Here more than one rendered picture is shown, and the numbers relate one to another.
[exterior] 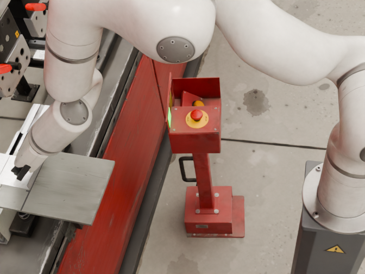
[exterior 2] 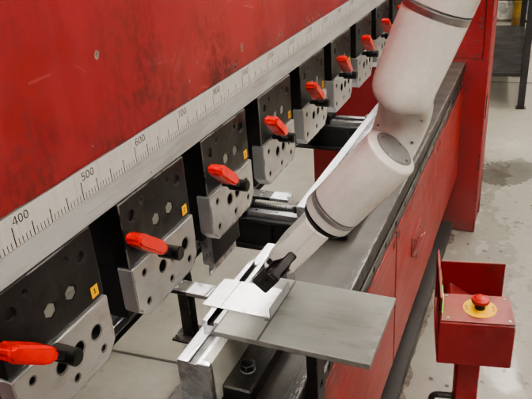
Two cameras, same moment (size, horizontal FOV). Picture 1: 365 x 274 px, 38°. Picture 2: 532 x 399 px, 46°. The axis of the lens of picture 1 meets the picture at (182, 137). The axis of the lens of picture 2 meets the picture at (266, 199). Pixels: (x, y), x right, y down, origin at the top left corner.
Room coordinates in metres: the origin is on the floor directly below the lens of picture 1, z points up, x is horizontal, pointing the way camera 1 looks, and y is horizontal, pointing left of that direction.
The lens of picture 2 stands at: (-0.15, 0.36, 1.65)
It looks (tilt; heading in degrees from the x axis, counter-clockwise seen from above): 26 degrees down; 2
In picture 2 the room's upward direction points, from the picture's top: 4 degrees counter-clockwise
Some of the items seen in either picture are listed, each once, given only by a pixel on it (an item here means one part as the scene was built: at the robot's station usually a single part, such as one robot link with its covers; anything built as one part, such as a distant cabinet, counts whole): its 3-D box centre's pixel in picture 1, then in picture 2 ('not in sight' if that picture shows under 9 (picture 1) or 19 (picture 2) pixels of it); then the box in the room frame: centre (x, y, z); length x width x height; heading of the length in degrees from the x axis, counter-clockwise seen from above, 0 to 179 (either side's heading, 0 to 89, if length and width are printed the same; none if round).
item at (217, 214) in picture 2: not in sight; (207, 172); (0.76, 0.48, 1.26); 0.15 x 0.09 x 0.17; 158
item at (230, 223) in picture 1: (215, 210); not in sight; (1.05, -0.08, 0.06); 0.25 x 0.20 x 0.12; 79
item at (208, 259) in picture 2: not in sight; (220, 236); (0.78, 0.47, 1.13); 0.10 x 0.02 x 0.10; 158
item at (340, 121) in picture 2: not in sight; (295, 127); (2.17, 0.31, 0.81); 0.64 x 0.08 x 0.14; 68
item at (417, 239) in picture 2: not in sight; (418, 237); (1.67, -0.07, 0.58); 0.15 x 0.02 x 0.07; 158
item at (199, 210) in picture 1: (207, 203); not in sight; (1.05, -0.05, 0.13); 0.10 x 0.10 x 0.01; 79
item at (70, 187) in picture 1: (55, 183); (306, 316); (0.72, 0.34, 1.00); 0.26 x 0.18 x 0.01; 68
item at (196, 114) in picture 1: (196, 116); (480, 304); (1.01, -0.06, 0.79); 0.04 x 0.04 x 0.04
